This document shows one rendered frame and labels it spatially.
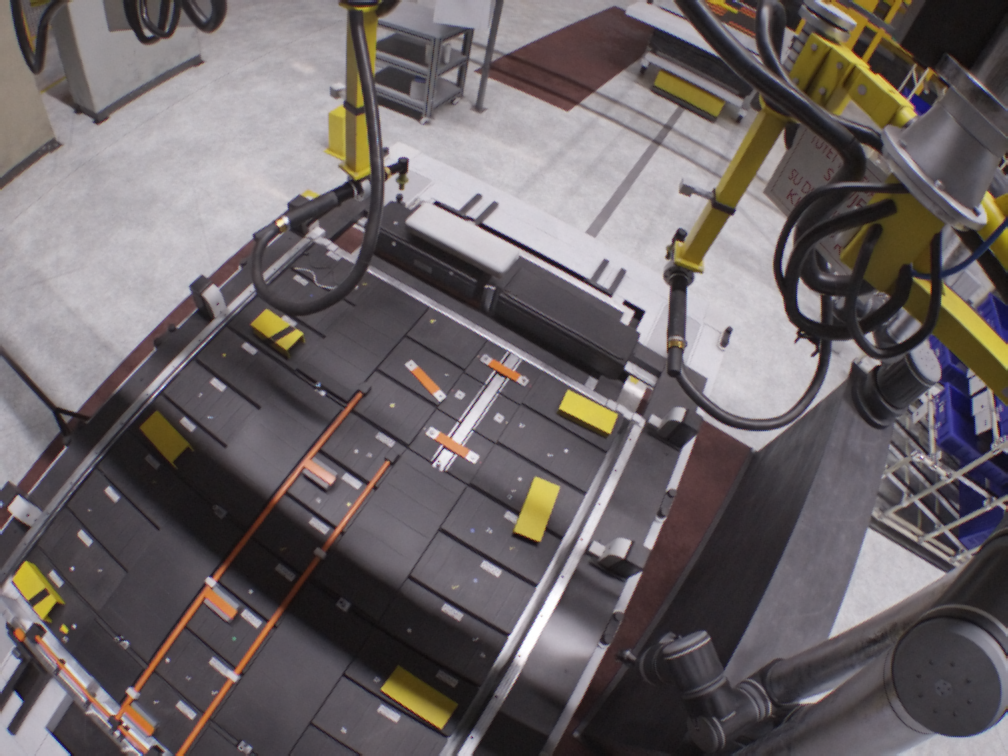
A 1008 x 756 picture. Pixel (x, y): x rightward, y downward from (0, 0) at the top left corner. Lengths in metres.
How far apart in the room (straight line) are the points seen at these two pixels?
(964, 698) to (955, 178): 0.51
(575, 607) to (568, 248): 1.38
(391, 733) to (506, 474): 0.71
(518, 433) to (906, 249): 1.10
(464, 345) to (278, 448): 0.61
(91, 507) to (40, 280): 2.50
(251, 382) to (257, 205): 2.22
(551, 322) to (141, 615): 1.36
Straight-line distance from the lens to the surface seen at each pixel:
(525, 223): 2.25
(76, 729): 1.83
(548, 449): 1.47
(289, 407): 1.48
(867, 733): 0.74
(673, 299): 1.36
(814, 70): 1.09
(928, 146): 0.64
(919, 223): 0.68
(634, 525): 1.62
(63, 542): 1.60
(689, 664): 1.18
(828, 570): 1.97
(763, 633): 1.75
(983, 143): 0.64
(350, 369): 1.52
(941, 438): 3.13
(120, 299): 3.40
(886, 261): 0.70
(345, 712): 1.30
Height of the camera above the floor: 2.30
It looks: 57 degrees down
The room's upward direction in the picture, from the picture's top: 19 degrees clockwise
